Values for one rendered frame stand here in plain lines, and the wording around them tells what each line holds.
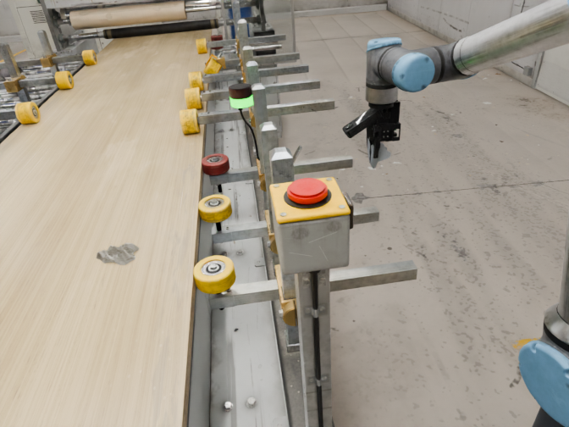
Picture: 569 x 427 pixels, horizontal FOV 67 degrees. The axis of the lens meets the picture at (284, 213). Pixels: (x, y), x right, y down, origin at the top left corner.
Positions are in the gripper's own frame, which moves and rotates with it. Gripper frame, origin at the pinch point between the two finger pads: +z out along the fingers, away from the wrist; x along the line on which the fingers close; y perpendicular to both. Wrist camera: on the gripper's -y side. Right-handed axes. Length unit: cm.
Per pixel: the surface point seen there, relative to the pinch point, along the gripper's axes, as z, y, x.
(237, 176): -2.4, -41.7, -1.5
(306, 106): -12.8, -16.0, 23.5
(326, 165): -2.3, -14.6, -1.5
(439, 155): 82, 103, 158
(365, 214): 0.4, -9.8, -26.5
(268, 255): 12.5, -35.7, -22.3
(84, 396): -7, -66, -75
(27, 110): -14, -117, 51
